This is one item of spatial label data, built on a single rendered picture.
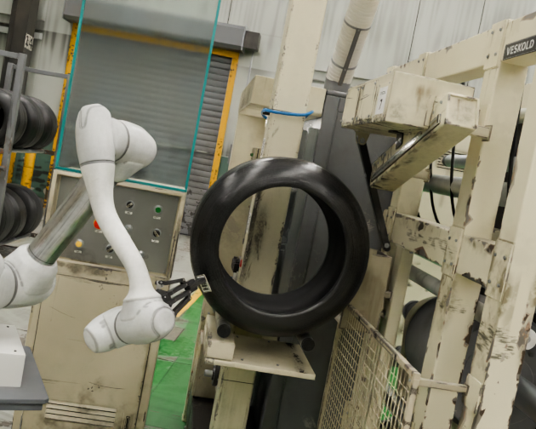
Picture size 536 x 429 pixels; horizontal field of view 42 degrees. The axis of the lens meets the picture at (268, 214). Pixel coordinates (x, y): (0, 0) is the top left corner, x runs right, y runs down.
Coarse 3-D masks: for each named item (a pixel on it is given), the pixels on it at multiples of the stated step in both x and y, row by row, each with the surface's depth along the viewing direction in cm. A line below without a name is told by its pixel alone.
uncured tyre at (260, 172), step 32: (256, 160) 226; (288, 160) 224; (224, 192) 220; (256, 192) 219; (320, 192) 221; (192, 224) 228; (224, 224) 219; (352, 224) 224; (192, 256) 223; (352, 256) 224; (224, 288) 221; (320, 288) 253; (352, 288) 227; (256, 320) 224; (288, 320) 224; (320, 320) 227
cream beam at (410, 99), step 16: (384, 80) 206; (400, 80) 196; (416, 80) 197; (432, 80) 197; (352, 96) 244; (368, 96) 220; (400, 96) 197; (416, 96) 197; (432, 96) 198; (352, 112) 240; (368, 112) 216; (384, 112) 198; (400, 112) 197; (416, 112) 198; (352, 128) 251; (368, 128) 236; (384, 128) 223; (400, 128) 212; (416, 128) 201
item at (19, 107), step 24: (24, 72) 527; (48, 72) 647; (0, 96) 534; (24, 96) 584; (0, 120) 643; (24, 120) 550; (48, 120) 619; (0, 144) 541; (24, 144) 582; (48, 144) 639; (0, 168) 526; (0, 192) 530; (24, 192) 623; (48, 192) 655; (0, 216) 534; (24, 216) 595; (0, 240) 560
